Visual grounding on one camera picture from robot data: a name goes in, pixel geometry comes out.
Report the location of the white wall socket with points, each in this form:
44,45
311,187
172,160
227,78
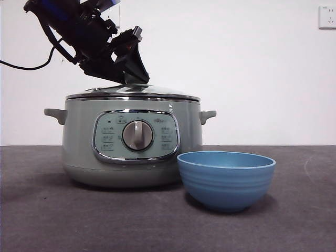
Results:
328,17
118,19

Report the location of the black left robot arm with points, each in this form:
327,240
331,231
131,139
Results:
86,34

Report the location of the blue ribbed bowl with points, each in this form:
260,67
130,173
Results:
225,186

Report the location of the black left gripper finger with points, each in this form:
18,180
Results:
102,70
135,65

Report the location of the pale green electric steamer pot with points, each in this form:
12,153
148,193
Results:
78,136

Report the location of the glass lid with green knob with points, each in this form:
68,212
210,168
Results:
162,92

